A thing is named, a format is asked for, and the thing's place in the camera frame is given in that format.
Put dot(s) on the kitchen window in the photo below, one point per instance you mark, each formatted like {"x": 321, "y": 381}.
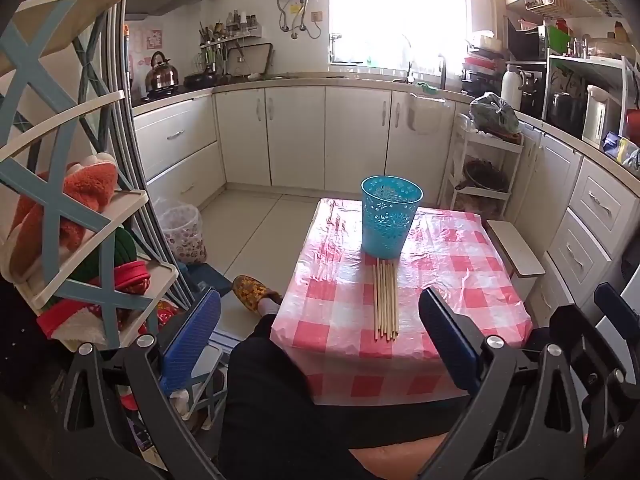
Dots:
{"x": 400, "y": 10}

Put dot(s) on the white thermos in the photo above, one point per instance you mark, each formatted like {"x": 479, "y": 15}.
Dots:
{"x": 511, "y": 90}

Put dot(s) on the pink patterned wall sticker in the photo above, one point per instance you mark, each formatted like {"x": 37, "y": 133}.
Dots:
{"x": 152, "y": 40}

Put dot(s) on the person's black trouser leg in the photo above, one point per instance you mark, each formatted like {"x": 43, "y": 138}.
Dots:
{"x": 270, "y": 400}

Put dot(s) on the white electric kettle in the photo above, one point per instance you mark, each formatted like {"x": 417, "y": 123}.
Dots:
{"x": 600, "y": 120}

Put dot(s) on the black wok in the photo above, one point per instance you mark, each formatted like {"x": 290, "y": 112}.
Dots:
{"x": 482, "y": 175}

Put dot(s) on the blue perforated plastic basket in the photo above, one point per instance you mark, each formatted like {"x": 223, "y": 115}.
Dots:
{"x": 390, "y": 230}

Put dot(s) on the white counter shelf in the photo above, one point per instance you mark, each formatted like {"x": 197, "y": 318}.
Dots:
{"x": 590, "y": 62}

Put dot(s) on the green plastic bag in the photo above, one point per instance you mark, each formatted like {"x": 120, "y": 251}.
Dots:
{"x": 492, "y": 115}

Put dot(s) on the wall utensil rack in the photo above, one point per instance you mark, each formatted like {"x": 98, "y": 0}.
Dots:
{"x": 220, "y": 42}

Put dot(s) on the white hanging bin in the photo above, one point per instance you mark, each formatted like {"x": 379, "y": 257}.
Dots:
{"x": 429, "y": 117}

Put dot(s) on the bundle of chopsticks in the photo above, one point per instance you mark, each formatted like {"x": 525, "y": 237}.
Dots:
{"x": 385, "y": 305}

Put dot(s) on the dark blue bin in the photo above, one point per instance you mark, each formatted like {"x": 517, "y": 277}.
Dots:
{"x": 210, "y": 277}

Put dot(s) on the floral trash bin with bag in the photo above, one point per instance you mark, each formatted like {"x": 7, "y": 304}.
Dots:
{"x": 182, "y": 240}

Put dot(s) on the black microwave oven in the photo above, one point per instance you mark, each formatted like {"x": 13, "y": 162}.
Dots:
{"x": 525, "y": 42}

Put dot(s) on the white wooden stool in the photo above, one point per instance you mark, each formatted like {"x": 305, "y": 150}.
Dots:
{"x": 515, "y": 250}

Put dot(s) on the orange plush slipper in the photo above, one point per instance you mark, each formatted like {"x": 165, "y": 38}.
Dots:
{"x": 85, "y": 185}

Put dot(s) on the pink checked plastic tablecloth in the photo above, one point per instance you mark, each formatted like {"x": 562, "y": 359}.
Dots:
{"x": 450, "y": 270}

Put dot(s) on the blue and cream shelf rack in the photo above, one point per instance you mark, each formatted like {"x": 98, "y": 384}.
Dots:
{"x": 55, "y": 205}

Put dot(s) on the cream kitchen base cabinets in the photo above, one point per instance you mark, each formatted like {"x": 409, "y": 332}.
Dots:
{"x": 295, "y": 135}

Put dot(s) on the white trolley rack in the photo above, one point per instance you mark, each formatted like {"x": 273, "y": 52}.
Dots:
{"x": 495, "y": 142}

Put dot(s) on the yellow patterned slipper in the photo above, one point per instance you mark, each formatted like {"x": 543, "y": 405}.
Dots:
{"x": 250, "y": 290}

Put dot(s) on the black frying pan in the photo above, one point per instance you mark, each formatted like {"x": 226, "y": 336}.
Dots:
{"x": 200, "y": 80}

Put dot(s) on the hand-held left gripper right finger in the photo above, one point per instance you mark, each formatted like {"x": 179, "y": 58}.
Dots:
{"x": 447, "y": 340}

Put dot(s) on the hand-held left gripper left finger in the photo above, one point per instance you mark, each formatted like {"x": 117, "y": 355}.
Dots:
{"x": 192, "y": 335}

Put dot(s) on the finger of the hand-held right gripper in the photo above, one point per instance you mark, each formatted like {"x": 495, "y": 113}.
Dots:
{"x": 575, "y": 325}
{"x": 615, "y": 305}

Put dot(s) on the stack of kitchen containers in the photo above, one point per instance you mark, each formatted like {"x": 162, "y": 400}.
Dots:
{"x": 482, "y": 65}

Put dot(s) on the stainless steel kettle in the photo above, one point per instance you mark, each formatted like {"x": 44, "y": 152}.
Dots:
{"x": 162, "y": 77}

